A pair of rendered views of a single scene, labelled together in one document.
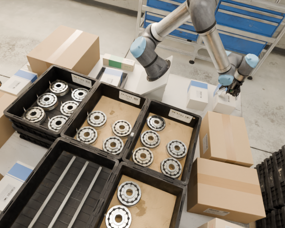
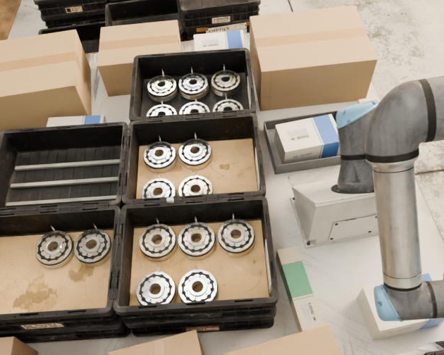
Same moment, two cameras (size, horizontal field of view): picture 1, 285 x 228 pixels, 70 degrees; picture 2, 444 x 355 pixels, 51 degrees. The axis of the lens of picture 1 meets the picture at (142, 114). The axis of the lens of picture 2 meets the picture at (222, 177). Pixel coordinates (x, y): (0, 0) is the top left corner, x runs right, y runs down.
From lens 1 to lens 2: 89 cm
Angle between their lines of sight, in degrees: 45
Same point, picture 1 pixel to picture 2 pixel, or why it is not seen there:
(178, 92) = not seen: hidden behind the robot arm
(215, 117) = (320, 344)
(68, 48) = (304, 44)
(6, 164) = (107, 113)
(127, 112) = (238, 187)
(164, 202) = (99, 303)
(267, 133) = not seen: outside the picture
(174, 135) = (233, 278)
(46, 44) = (292, 19)
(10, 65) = not seen: hidden behind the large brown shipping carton
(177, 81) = (425, 253)
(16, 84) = (211, 44)
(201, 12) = (376, 116)
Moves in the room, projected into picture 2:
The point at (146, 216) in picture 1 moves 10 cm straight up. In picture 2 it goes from (71, 284) to (58, 270)
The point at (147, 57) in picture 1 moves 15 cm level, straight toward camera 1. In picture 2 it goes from (347, 141) to (294, 154)
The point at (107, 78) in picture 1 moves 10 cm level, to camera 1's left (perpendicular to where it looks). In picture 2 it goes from (305, 128) to (296, 107)
